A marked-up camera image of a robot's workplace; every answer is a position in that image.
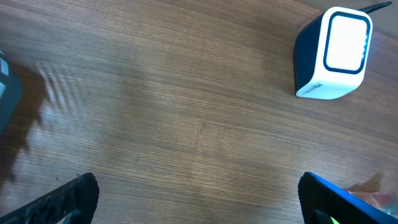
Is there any white barcode scanner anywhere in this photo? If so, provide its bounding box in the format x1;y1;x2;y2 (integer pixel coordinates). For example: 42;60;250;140
293;7;373;100

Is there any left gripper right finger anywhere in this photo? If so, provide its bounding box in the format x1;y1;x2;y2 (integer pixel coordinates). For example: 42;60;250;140
298;172;397;224

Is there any green snack bag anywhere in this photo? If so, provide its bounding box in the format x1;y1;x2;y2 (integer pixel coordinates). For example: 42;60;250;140
345;172;397;218

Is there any grey plastic shopping basket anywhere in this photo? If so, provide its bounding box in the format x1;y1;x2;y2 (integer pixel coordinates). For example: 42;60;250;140
0;52;22;132

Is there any black scanner cable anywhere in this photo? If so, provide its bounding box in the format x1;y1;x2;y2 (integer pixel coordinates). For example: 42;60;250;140
357;1;393;14

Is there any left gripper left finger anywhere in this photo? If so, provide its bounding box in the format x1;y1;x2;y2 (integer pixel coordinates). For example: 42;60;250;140
1;172;100;224

